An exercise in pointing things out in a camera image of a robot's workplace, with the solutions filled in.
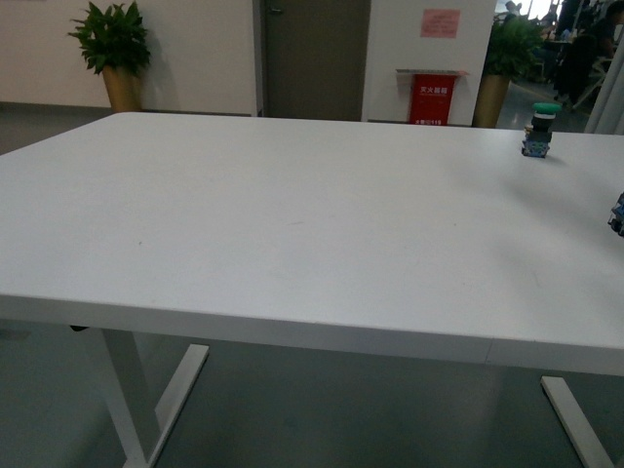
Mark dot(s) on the grey door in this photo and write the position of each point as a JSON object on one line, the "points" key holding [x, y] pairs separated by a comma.
{"points": [[315, 58]]}

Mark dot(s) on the red fire extinguisher box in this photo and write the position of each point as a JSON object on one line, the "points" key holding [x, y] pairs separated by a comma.
{"points": [[431, 94]]}

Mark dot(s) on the white left table leg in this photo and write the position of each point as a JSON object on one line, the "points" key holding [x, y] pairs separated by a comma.
{"points": [[142, 425]]}

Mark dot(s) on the white table leg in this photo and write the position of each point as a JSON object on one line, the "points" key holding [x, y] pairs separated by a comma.
{"points": [[584, 440], [142, 425]]}

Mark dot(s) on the left potted plant gold pot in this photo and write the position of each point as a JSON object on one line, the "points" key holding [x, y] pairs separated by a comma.
{"points": [[113, 44]]}

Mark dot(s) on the potted plant gold pot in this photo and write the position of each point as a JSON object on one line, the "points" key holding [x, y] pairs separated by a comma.
{"points": [[510, 55], [113, 44]]}

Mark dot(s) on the right potted plant gold pot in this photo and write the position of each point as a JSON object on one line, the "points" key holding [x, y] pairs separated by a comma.
{"points": [[510, 55]]}

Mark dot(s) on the person in black clothes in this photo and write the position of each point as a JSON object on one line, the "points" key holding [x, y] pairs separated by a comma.
{"points": [[597, 41]]}

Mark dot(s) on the white right table leg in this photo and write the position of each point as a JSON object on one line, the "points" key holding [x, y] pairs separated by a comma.
{"points": [[584, 440]]}

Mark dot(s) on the pink paper wall notice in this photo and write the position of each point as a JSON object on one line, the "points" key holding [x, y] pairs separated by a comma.
{"points": [[440, 23]]}

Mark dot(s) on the green push button switch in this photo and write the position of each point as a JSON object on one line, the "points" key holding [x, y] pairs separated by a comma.
{"points": [[538, 135]]}

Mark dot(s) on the red push button switch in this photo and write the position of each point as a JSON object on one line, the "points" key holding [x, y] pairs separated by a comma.
{"points": [[616, 219]]}

